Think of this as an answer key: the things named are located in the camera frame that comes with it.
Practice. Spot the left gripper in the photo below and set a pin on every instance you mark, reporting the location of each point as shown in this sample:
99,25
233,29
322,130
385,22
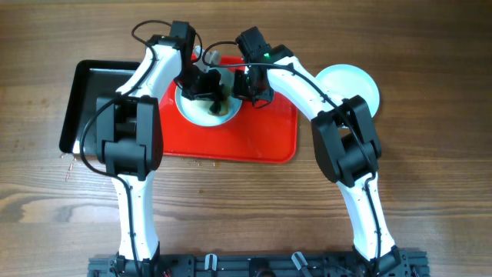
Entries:
209,88

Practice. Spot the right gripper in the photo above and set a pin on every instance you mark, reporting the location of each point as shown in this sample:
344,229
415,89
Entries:
239,92

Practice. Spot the white plate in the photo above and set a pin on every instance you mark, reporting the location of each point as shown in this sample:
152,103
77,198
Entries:
196,112
346,81

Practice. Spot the green yellow sponge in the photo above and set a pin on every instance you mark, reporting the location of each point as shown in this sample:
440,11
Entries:
220,105

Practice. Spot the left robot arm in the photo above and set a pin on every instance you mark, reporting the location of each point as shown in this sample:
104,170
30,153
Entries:
129,140

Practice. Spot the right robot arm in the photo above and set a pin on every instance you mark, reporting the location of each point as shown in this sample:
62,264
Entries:
346,145

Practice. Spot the red plastic tray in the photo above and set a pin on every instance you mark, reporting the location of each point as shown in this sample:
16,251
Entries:
267,134

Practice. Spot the black rectangular tray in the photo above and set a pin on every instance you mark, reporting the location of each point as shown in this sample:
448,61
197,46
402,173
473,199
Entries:
92,79

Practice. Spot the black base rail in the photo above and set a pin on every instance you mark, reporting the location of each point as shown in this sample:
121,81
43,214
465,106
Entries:
261,265

